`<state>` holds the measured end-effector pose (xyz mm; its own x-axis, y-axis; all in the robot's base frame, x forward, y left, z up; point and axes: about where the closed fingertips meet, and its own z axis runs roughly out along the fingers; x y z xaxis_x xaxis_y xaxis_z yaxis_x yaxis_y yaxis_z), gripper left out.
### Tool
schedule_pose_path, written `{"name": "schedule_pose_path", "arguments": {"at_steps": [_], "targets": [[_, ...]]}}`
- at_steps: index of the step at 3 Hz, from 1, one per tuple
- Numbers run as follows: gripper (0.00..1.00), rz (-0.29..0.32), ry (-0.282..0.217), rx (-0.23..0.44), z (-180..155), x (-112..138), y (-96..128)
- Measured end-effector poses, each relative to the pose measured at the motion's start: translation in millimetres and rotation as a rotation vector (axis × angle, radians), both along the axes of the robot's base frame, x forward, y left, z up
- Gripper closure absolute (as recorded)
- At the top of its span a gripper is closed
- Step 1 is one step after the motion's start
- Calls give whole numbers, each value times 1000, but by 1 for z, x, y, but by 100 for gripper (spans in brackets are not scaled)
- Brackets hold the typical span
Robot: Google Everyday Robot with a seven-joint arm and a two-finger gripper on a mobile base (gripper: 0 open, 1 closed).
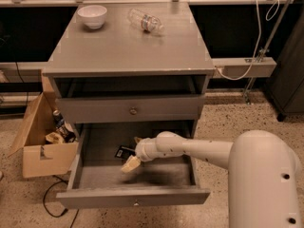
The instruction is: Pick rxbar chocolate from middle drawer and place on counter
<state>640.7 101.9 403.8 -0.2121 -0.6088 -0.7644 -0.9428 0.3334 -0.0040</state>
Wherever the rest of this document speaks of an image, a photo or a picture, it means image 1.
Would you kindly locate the clear plastic water bottle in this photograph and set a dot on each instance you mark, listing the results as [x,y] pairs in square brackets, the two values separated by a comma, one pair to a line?
[144,21]

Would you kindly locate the open grey middle drawer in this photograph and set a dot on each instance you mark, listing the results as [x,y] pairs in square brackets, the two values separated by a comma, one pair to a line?
[96,179]

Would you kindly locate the white ceramic bowl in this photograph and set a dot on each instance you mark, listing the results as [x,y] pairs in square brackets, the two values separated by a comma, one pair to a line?
[92,16]

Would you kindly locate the metal diagonal support pole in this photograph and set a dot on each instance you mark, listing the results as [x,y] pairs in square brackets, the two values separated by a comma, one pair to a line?
[258,59]

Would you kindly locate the closed grey top drawer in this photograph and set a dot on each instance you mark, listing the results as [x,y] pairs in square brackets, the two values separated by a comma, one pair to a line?
[130,109]

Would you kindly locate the black rxbar chocolate wrapper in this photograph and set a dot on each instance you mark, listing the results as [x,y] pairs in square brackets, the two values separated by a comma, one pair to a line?
[124,152]

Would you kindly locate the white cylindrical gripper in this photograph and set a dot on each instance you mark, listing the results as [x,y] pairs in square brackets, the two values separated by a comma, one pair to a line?
[142,152]

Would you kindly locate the grey wooden drawer cabinet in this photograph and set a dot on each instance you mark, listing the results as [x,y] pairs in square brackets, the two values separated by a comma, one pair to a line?
[119,60]

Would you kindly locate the soda can in box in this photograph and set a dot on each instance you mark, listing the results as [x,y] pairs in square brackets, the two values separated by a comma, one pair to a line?
[58,118]

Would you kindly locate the crumpled snack bag in box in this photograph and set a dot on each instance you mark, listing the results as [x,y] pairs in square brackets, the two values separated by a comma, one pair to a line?
[54,138]

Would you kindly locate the brown cardboard box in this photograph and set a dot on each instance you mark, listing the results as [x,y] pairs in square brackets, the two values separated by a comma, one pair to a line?
[41,158]

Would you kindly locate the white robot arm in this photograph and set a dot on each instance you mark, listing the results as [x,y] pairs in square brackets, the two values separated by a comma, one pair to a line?
[262,171]

